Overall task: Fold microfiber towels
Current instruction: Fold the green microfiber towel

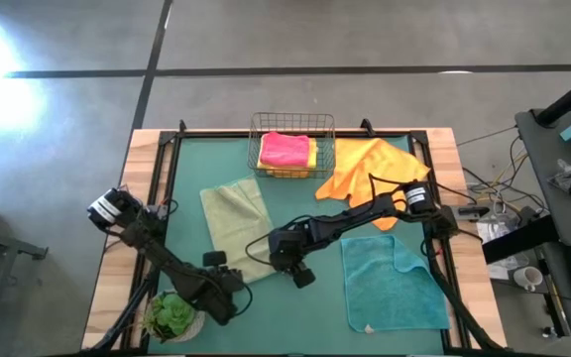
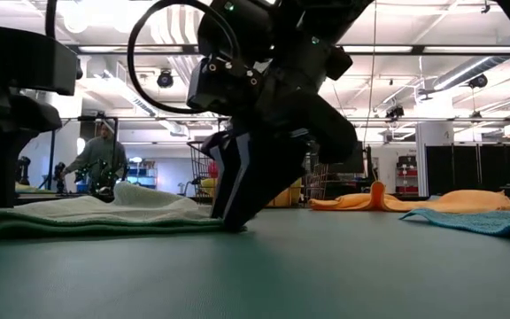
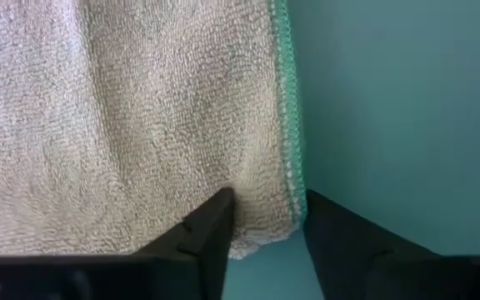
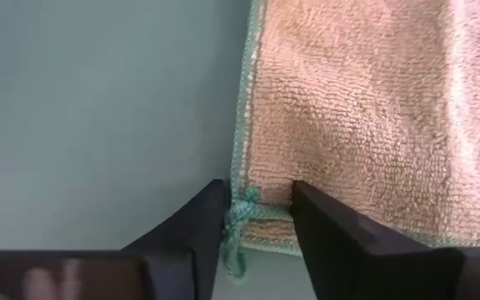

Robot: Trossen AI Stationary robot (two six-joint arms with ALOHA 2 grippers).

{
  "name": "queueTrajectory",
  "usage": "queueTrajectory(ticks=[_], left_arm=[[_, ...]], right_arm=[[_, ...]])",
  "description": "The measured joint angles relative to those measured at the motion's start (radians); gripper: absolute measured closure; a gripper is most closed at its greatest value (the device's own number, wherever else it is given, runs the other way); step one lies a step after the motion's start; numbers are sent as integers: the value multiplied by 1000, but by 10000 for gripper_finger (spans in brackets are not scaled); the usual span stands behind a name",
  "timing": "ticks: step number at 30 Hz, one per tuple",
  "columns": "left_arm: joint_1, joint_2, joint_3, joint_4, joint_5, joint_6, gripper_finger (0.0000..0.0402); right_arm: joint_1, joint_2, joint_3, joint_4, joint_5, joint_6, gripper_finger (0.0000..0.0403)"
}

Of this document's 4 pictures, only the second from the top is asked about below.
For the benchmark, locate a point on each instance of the orange microfiber towel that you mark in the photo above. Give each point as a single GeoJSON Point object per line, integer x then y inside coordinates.
{"type": "Point", "coordinates": [458, 201]}

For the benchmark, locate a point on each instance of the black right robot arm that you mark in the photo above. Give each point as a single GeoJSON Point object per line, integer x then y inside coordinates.
{"type": "Point", "coordinates": [326, 17]}

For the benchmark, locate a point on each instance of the black background robot arm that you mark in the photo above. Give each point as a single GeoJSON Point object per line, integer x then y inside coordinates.
{"type": "Point", "coordinates": [59, 177]}
{"type": "Point", "coordinates": [100, 177]}
{"type": "Point", "coordinates": [24, 170]}

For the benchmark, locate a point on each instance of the yellow microfiber towel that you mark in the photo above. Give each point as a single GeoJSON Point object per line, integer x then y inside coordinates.
{"type": "Point", "coordinates": [295, 190]}

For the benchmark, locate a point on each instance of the shelf with blue bins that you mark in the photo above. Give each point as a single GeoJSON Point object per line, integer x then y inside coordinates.
{"type": "Point", "coordinates": [142, 175]}

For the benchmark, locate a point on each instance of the person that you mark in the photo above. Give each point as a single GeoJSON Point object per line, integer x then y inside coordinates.
{"type": "Point", "coordinates": [100, 153]}

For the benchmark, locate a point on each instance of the light green microfiber towel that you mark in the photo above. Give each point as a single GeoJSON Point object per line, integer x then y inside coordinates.
{"type": "Point", "coordinates": [82, 217]}

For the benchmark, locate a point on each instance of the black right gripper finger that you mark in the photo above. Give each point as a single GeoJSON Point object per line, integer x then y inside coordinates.
{"type": "Point", "coordinates": [226, 168]}
{"type": "Point", "coordinates": [268, 177]}

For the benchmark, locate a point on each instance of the black background rig frame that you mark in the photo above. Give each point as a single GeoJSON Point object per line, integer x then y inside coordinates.
{"type": "Point", "coordinates": [52, 146]}

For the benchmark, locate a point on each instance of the black room divider panels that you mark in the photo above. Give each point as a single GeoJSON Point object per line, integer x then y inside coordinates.
{"type": "Point", "coordinates": [458, 168]}

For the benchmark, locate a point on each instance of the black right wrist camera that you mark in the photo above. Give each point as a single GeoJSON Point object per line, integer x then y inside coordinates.
{"type": "Point", "coordinates": [224, 88]}

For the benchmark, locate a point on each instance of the shelf with red bins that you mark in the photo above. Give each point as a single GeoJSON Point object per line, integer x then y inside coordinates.
{"type": "Point", "coordinates": [407, 175]}

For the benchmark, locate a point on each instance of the black ceiling camera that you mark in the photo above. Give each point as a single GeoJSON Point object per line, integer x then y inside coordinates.
{"type": "Point", "coordinates": [394, 111]}
{"type": "Point", "coordinates": [477, 80]}
{"type": "Point", "coordinates": [165, 79]}

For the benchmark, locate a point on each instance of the black metal rig frame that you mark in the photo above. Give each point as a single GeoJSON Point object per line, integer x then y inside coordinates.
{"type": "Point", "coordinates": [60, 199]}

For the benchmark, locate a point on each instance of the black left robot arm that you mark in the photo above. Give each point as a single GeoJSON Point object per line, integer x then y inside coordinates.
{"type": "Point", "coordinates": [16, 57]}

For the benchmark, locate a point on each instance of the teal microfiber towel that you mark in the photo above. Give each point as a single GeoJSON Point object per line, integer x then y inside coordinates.
{"type": "Point", "coordinates": [481, 221]}

